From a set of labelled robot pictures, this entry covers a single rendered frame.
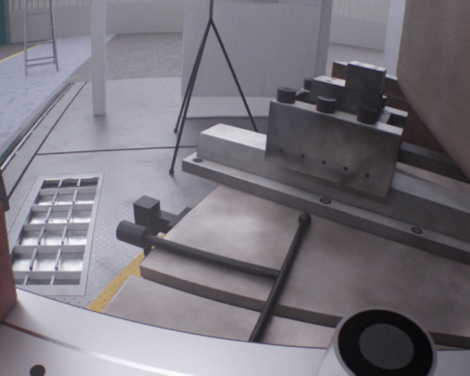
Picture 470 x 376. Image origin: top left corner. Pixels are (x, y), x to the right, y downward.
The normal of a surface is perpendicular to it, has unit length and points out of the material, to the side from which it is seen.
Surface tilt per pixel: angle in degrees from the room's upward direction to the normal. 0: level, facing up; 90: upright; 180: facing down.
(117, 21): 90
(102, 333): 0
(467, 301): 0
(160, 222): 90
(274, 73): 90
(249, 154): 72
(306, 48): 90
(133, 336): 0
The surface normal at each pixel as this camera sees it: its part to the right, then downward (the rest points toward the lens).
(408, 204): -0.46, 0.07
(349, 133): -0.51, 0.37
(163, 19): 0.21, 0.46
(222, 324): 0.06, -0.89
